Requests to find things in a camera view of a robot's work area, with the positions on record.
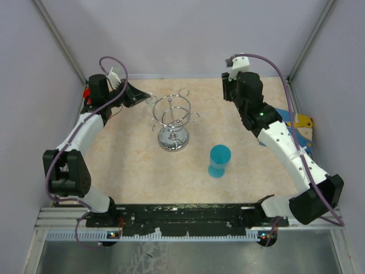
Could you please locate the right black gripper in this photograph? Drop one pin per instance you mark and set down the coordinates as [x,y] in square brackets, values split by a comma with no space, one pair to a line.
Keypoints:
[226,86]

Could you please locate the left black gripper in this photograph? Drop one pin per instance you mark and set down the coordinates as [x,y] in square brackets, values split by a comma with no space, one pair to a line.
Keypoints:
[129,93]

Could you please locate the red wine glass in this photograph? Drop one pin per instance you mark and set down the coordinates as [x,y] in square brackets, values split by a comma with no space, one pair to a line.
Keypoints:
[86,96]

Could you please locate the blue wine glass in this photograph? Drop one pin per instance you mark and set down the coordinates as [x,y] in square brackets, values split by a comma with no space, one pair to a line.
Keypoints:
[220,156]

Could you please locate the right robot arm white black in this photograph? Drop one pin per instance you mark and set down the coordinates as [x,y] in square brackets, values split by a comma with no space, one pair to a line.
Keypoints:
[318,192]

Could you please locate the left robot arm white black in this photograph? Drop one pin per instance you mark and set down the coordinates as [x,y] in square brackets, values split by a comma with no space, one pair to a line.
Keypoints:
[67,176]

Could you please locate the blue cartoon cloth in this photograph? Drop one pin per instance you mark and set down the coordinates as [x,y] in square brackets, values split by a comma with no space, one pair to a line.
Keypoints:
[303,128]

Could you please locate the chrome wire glass rack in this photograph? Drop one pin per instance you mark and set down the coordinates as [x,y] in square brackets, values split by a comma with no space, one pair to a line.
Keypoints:
[172,114]

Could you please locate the right aluminium corner post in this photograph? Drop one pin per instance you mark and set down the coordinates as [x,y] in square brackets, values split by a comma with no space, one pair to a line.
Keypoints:
[322,20]

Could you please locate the aluminium corner post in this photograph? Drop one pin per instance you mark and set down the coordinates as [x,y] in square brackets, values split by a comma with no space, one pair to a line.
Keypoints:
[322,20]
[59,39]

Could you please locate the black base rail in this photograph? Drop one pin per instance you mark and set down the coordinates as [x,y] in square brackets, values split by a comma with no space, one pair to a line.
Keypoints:
[182,219]

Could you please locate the left aluminium corner post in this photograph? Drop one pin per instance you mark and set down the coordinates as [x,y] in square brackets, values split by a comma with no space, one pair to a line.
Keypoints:
[59,39]

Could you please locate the white cable duct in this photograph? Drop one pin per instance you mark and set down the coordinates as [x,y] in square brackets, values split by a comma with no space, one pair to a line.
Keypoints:
[112,236]

